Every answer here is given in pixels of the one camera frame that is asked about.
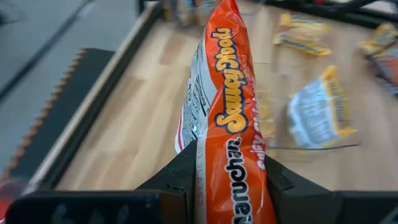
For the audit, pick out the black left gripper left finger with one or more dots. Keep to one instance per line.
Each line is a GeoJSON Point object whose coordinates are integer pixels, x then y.
{"type": "Point", "coordinates": [183, 174]}

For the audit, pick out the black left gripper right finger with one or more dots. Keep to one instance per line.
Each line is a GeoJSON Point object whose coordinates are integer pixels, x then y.
{"type": "Point", "coordinates": [280, 183]}

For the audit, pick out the yellow Maruchan noodle pack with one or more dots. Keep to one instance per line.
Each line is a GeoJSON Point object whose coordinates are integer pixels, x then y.
{"type": "Point", "coordinates": [314, 118]}
{"type": "Point", "coordinates": [382, 37]}
{"type": "Point", "coordinates": [300, 37]}

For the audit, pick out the red Maruchan noodle pack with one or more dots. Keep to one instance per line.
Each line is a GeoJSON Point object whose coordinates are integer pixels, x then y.
{"type": "Point", "coordinates": [230, 93]}

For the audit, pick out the black hazard-striped floor mat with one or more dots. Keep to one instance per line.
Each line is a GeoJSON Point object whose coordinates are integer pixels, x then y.
{"type": "Point", "coordinates": [62, 109]}

